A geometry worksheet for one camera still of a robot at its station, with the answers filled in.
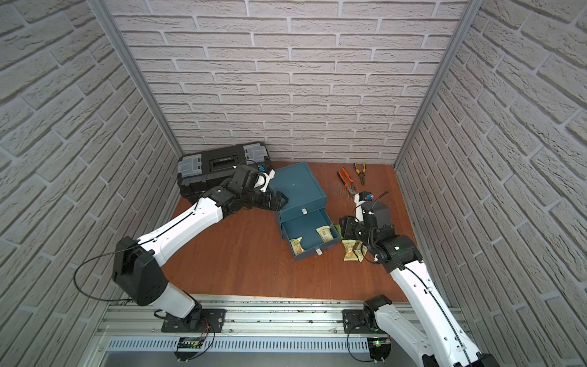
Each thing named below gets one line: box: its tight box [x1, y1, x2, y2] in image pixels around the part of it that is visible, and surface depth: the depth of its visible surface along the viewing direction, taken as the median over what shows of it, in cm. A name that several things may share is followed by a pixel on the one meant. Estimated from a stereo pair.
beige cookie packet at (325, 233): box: [315, 224, 335, 244], surface depth 87 cm
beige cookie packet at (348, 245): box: [341, 239, 359, 262], surface depth 89 cm
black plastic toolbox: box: [177, 142, 272, 202], surface depth 97 cm
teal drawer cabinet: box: [268, 161, 341, 258], surface depth 84 cm
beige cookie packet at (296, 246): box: [289, 236, 305, 257], surface depth 83 cm
